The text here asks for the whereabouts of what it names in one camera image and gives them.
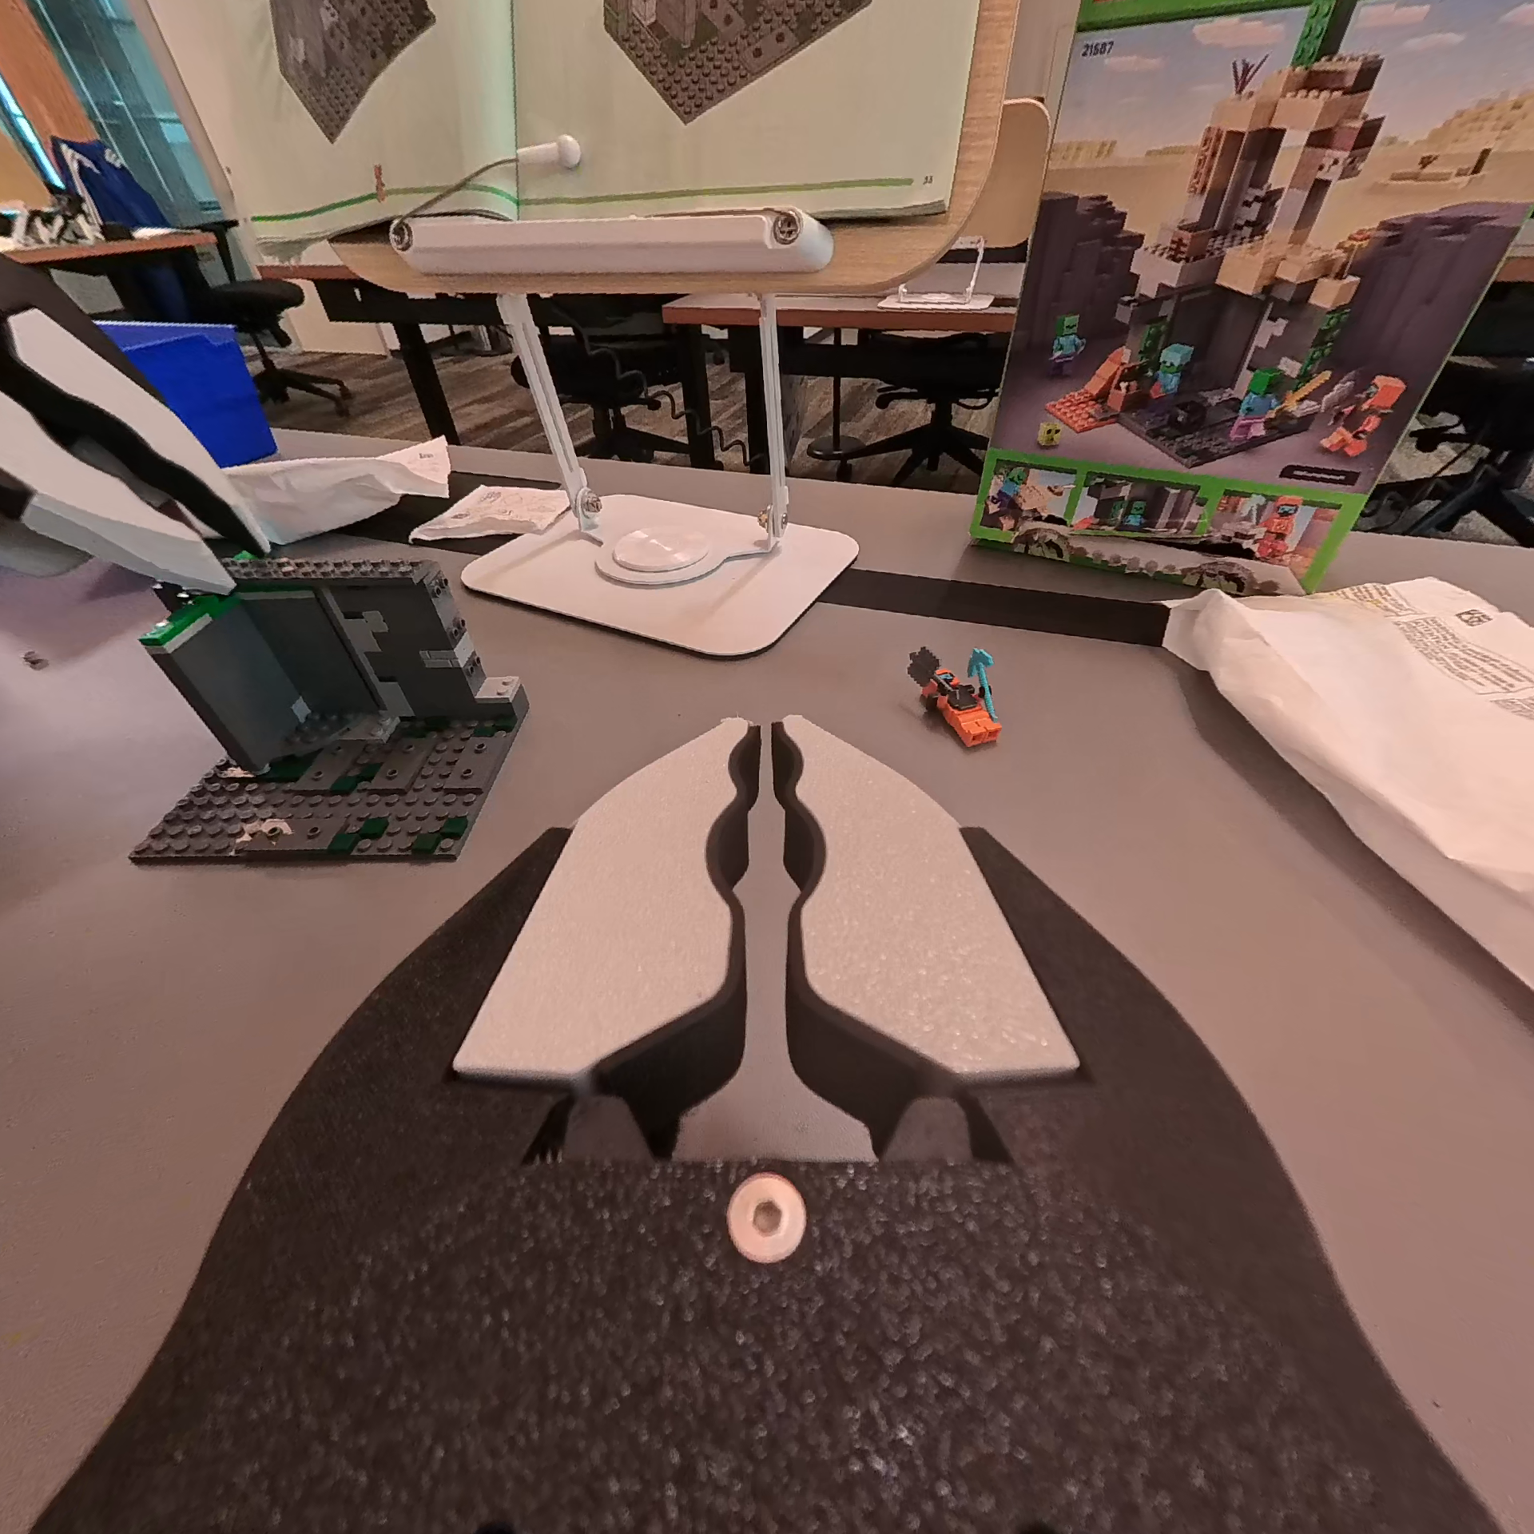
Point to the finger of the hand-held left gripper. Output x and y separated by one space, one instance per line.
108 408
95 503

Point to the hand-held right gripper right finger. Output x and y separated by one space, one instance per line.
922 936

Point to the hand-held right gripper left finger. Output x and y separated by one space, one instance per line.
623 936

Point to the grey green brick model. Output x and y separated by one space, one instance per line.
360 720

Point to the grey desk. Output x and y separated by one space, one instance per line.
1138 839

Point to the blue plastic bin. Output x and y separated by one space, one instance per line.
203 395

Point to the wooden top table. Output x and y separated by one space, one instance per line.
119 245
838 315
360 295

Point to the black office chair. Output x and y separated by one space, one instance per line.
599 371
911 408
263 311
1474 432

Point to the white brick skeleton model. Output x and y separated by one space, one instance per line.
48 222

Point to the blue cloth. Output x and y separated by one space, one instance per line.
108 187

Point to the orange brick minifigure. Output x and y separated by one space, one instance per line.
959 707

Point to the crumpled white paper bag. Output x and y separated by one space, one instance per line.
347 492

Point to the white book stand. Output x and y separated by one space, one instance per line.
670 600

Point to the small white paper packet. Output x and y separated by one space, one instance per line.
491 516

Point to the large white paper bag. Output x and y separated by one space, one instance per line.
1377 720

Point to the clear acrylic stand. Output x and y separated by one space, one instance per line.
941 295

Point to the green instruction booklet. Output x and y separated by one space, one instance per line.
720 119

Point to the green brick set box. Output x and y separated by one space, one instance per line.
1258 300

